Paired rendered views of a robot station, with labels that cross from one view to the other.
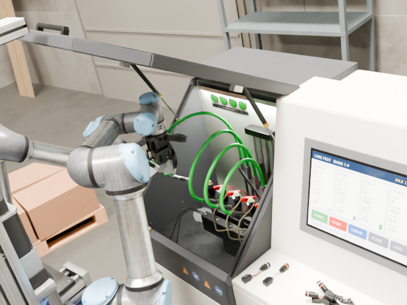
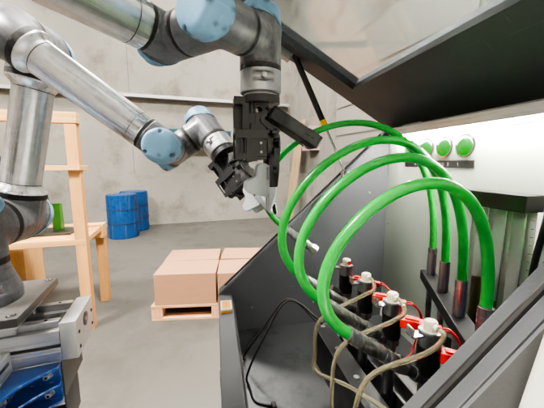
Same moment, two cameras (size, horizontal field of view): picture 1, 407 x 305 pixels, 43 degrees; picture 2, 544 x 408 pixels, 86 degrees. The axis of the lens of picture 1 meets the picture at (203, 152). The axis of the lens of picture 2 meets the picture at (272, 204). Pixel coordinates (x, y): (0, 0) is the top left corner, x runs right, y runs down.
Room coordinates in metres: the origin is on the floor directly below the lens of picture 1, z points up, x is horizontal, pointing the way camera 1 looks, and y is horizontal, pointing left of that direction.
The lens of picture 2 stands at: (1.29, -0.11, 1.34)
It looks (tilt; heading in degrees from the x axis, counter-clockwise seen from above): 8 degrees down; 25
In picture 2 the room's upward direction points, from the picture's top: straight up
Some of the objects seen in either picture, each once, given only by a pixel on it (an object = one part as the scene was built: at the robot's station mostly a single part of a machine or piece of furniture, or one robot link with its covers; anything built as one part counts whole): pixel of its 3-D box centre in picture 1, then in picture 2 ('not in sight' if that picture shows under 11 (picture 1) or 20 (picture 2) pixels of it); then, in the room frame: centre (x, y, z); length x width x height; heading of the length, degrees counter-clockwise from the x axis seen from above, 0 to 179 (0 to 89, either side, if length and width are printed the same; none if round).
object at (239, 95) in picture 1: (241, 95); (469, 121); (2.03, -0.21, 1.43); 0.54 x 0.03 x 0.02; 36
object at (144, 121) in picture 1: (142, 121); (211, 22); (1.69, 0.19, 1.56); 0.11 x 0.11 x 0.08; 80
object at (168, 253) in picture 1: (180, 262); (231, 398); (1.73, 0.19, 0.87); 0.62 x 0.04 x 0.16; 36
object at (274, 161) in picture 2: (171, 158); (272, 163); (1.78, 0.13, 1.34); 0.05 x 0.02 x 0.09; 36
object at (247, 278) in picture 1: (255, 272); not in sight; (1.44, -0.09, 0.99); 0.12 x 0.02 x 0.02; 118
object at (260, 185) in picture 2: (169, 170); (261, 188); (1.77, 0.15, 1.30); 0.06 x 0.03 x 0.09; 126
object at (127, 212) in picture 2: not in sight; (129, 212); (5.10, 4.75, 0.40); 1.07 x 0.66 x 0.79; 44
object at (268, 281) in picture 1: (276, 274); not in sight; (1.41, -0.16, 0.99); 0.12 x 0.02 x 0.02; 124
